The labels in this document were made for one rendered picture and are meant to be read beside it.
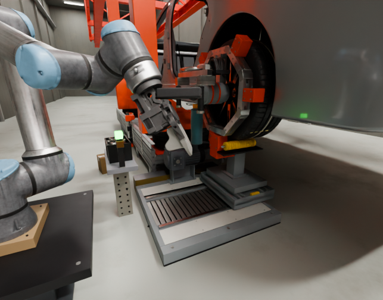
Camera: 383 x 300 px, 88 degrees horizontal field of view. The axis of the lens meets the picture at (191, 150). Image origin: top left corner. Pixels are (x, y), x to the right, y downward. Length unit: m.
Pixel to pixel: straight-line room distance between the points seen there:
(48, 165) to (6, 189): 0.16
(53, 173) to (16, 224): 0.22
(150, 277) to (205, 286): 0.27
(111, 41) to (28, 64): 0.18
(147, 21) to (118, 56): 1.17
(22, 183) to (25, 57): 0.56
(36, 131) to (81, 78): 0.51
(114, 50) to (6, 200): 0.70
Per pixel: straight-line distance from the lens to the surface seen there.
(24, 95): 1.05
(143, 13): 1.72
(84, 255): 0.93
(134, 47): 0.56
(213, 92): 1.30
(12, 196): 1.02
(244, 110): 1.19
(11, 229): 1.05
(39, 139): 1.05
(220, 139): 1.39
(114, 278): 1.22
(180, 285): 1.14
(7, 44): 0.69
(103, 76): 0.62
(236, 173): 1.59
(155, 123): 0.51
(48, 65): 0.55
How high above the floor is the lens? 0.90
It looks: 18 degrees down
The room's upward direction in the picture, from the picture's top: straight up
